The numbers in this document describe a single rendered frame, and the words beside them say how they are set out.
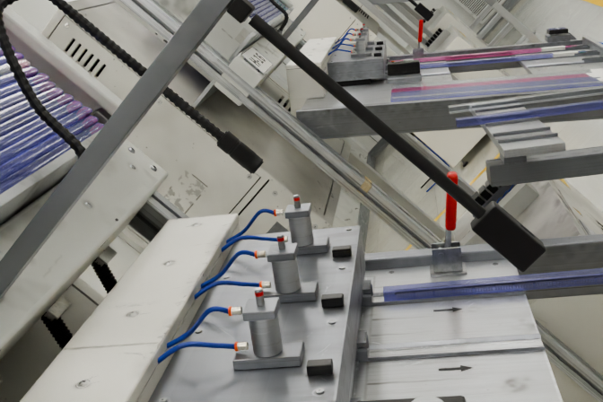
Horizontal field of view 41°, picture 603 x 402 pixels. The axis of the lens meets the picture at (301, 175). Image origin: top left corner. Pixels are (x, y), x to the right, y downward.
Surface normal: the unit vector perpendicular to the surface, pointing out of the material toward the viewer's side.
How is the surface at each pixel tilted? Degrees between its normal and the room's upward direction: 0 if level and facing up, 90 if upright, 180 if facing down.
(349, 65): 90
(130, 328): 42
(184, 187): 90
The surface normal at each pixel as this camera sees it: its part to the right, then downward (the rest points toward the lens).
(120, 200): 0.63, -0.72
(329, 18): -0.11, 0.28
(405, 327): -0.14, -0.95
